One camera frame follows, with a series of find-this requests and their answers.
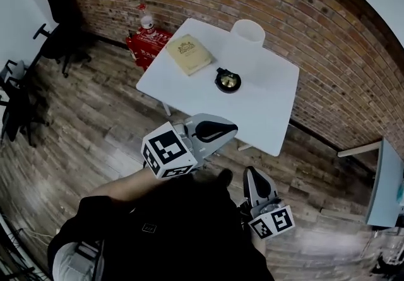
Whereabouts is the person's black shoe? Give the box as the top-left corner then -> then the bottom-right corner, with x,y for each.
218,168 -> 234,186

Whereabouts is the clear plastic bottle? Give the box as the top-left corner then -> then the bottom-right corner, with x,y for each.
138,3 -> 156,37

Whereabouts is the white side table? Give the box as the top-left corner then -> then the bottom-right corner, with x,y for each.
365,137 -> 404,229

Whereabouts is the white table lamp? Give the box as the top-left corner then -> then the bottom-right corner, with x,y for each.
214,19 -> 265,94

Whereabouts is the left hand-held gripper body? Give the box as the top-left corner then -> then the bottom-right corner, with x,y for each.
141,117 -> 208,179

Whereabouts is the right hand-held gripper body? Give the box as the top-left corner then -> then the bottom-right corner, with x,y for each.
240,197 -> 296,240

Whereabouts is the beige book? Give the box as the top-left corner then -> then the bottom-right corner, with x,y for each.
166,33 -> 213,76

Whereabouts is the grey office chair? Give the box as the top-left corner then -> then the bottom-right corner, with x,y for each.
0,59 -> 27,88

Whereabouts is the black metal rack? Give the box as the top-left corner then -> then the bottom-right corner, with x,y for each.
0,206 -> 36,281

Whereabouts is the white worn bag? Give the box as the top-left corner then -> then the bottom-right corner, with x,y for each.
52,239 -> 105,281

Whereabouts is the light wooden plank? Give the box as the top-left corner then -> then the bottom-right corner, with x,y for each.
336,140 -> 382,158

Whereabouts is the black office chair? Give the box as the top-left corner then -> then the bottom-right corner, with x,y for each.
0,83 -> 49,148
33,0 -> 93,78

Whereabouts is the person's left forearm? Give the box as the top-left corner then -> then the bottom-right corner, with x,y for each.
89,167 -> 158,202

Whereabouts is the person's right forearm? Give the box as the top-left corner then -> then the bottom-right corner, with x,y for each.
251,232 -> 268,256

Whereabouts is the red fire equipment box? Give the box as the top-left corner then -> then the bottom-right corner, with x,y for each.
125,29 -> 173,72

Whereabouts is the person's black shirt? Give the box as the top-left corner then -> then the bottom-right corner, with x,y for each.
47,172 -> 275,281

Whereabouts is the white square table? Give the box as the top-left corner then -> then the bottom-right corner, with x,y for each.
135,17 -> 300,157

